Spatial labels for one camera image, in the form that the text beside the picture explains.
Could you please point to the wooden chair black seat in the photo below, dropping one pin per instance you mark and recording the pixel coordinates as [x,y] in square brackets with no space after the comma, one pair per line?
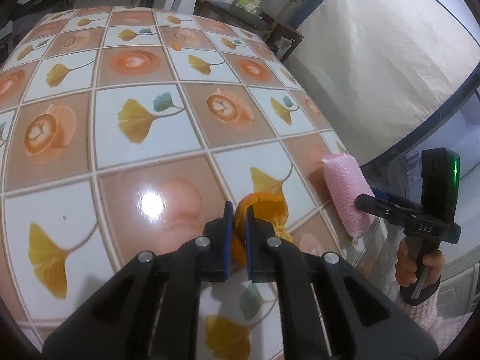
[250,17]

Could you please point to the person's right hand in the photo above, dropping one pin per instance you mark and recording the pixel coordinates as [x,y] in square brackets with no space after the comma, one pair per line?
[405,268]

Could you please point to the white mattress blue trim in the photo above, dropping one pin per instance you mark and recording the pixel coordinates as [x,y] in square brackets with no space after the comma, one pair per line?
[379,68]

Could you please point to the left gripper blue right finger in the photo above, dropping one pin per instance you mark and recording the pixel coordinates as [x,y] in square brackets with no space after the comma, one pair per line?
[250,227]

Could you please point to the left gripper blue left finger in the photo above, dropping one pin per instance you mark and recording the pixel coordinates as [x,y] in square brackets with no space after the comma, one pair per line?
[227,238]

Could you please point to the pink sponge cloth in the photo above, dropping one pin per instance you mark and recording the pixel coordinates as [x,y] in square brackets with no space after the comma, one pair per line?
[345,182]

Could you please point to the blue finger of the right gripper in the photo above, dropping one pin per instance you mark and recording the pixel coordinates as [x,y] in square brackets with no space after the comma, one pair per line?
[392,213]
[386,196]

